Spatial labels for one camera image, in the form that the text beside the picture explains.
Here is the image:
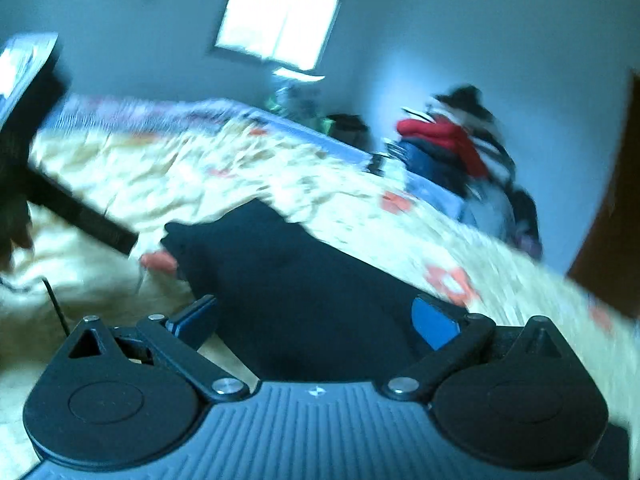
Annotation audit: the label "window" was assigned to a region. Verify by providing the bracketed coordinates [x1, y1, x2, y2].
[214, 0, 345, 72]

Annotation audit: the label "grey garment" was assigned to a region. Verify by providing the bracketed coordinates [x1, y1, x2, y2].
[462, 180, 516, 243]

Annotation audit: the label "dark bag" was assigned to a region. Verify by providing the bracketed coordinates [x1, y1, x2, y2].
[327, 113, 372, 155]

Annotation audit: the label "black garment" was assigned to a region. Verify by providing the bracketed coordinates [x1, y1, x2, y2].
[434, 84, 496, 122]

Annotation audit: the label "dark blue garment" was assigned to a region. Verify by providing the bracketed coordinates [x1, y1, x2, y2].
[399, 139, 473, 196]

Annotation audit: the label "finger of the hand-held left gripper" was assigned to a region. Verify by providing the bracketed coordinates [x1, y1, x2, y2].
[24, 166, 139, 257]

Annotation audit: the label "brown wooden door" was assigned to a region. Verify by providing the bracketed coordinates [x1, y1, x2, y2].
[566, 72, 640, 322]

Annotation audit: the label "yellow printed blanket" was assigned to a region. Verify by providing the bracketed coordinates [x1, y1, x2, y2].
[0, 105, 632, 480]

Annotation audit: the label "green plastic chair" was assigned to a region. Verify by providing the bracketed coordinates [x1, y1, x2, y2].
[265, 95, 335, 137]

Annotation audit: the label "black pants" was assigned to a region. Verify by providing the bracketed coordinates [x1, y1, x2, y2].
[159, 199, 473, 387]

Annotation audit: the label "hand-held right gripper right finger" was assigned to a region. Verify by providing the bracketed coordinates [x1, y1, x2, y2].
[383, 295, 577, 404]

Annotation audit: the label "black and white printed cloth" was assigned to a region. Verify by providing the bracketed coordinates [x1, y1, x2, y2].
[365, 152, 396, 178]

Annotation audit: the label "black cable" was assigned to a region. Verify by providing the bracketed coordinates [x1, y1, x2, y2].
[41, 276, 72, 337]

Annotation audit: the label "red jacket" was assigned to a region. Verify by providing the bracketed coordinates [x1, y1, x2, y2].
[396, 114, 488, 178]

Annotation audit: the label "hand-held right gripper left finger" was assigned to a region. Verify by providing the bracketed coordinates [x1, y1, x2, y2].
[64, 294, 251, 403]

